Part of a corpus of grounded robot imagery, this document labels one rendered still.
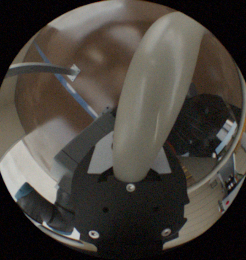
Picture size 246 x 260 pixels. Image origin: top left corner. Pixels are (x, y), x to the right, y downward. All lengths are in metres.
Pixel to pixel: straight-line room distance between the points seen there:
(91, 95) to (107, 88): 0.24
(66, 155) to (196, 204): 5.88
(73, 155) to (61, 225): 0.39
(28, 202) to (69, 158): 0.31
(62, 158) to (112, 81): 0.92
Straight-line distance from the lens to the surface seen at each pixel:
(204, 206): 5.89
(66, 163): 0.38
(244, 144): 1.65
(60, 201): 0.50
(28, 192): 0.44
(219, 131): 0.62
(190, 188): 0.38
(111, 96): 1.00
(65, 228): 0.52
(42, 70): 0.98
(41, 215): 0.47
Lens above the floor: 0.96
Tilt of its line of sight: 64 degrees down
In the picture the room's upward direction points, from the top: 169 degrees counter-clockwise
